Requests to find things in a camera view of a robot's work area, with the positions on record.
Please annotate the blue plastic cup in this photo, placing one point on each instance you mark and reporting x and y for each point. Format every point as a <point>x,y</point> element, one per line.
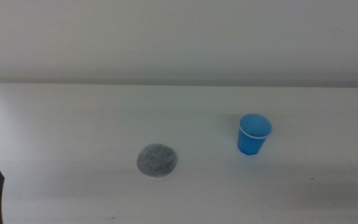
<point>252,140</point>

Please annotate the round grey felt cup mat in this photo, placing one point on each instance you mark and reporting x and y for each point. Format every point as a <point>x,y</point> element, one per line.
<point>156,160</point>

